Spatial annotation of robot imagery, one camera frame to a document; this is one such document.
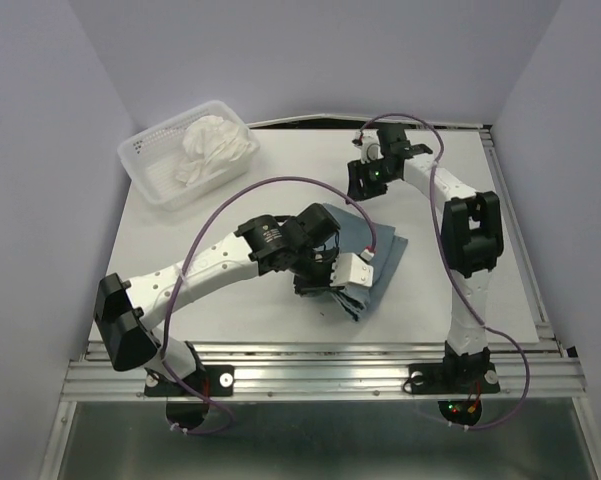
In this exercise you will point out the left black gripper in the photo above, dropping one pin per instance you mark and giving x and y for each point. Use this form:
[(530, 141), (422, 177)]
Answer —
[(322, 285)]

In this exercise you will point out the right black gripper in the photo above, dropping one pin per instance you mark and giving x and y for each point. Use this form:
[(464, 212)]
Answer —
[(356, 170)]

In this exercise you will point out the light blue denim skirt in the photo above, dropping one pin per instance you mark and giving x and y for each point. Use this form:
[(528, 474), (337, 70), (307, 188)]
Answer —
[(355, 301)]

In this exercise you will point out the white skirt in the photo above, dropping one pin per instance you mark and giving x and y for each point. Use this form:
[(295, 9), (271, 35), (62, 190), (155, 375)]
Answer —
[(212, 144)]

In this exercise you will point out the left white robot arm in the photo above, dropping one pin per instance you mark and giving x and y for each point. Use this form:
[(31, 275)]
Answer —
[(131, 314)]

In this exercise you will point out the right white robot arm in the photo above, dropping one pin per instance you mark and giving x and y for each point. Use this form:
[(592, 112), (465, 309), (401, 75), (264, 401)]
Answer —
[(469, 234)]

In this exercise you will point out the white plastic basket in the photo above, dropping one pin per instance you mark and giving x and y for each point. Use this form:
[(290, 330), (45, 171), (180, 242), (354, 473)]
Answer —
[(150, 158)]

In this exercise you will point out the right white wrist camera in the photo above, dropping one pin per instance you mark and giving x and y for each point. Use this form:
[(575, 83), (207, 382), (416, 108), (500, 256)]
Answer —
[(369, 147)]

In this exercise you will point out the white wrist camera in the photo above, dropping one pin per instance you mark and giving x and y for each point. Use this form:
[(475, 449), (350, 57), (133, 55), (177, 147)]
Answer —
[(349, 269), (369, 147)]

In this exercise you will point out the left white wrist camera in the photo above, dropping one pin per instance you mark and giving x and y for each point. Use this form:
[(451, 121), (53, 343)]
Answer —
[(349, 269)]

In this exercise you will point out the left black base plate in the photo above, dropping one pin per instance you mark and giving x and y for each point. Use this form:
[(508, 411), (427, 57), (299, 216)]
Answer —
[(192, 391)]

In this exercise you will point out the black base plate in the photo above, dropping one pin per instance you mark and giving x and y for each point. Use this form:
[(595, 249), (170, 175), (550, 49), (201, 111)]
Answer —
[(192, 391), (460, 389)]

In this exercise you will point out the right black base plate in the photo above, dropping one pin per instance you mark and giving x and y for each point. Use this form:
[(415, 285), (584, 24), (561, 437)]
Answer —
[(460, 389)]

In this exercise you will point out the aluminium frame rail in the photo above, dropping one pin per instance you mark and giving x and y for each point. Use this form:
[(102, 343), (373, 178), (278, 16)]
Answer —
[(334, 411)]

